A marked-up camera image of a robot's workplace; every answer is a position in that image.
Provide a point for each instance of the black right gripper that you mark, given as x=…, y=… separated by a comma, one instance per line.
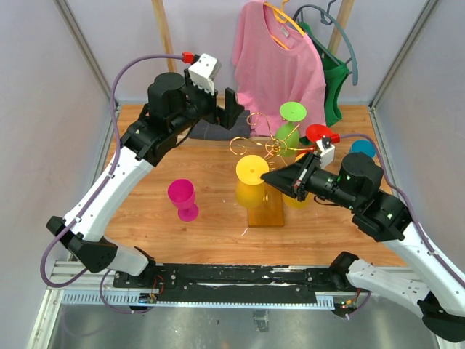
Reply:
x=293, y=179

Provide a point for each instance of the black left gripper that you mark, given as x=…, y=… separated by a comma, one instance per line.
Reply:
x=225, y=117

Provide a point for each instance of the yellow wine glass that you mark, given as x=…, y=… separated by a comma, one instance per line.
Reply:
x=250, y=189
x=293, y=202

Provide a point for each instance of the yellow wine glass front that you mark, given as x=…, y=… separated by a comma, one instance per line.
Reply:
x=250, y=189

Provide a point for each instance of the blue wine glass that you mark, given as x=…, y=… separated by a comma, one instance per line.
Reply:
x=363, y=146

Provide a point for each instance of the magenta wine glass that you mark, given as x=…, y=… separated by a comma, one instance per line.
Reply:
x=181, y=193

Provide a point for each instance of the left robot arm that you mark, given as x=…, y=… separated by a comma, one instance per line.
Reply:
x=175, y=103

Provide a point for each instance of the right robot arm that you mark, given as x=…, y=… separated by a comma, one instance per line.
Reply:
x=438, y=297

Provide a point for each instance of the green wine glass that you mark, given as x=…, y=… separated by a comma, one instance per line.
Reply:
x=287, y=136

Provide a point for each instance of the red wine glass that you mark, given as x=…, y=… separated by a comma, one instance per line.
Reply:
x=314, y=133

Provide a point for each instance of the wooden rack base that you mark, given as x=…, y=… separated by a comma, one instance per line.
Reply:
x=270, y=213

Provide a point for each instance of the folded dark grey cloth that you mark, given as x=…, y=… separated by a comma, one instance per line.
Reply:
x=206, y=131

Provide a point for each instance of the pink t-shirt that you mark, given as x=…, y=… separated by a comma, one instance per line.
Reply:
x=265, y=73

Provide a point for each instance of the green tank top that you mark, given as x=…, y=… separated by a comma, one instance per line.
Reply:
x=320, y=78

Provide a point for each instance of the orange clothes hanger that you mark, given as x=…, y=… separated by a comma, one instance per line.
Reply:
x=285, y=21

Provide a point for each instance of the grey clothes hanger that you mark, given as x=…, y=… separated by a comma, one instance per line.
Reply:
x=338, y=35

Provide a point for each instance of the gold wire glass rack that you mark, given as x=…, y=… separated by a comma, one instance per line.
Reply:
x=269, y=144

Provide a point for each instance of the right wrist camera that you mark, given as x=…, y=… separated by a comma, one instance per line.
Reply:
x=326, y=147

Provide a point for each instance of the white slotted cable duct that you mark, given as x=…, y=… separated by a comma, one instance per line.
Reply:
x=133, y=298

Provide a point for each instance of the wooden clothes rack frame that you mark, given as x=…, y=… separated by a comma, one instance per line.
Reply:
x=163, y=26

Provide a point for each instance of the aluminium frame rail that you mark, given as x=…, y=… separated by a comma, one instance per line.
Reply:
x=77, y=33

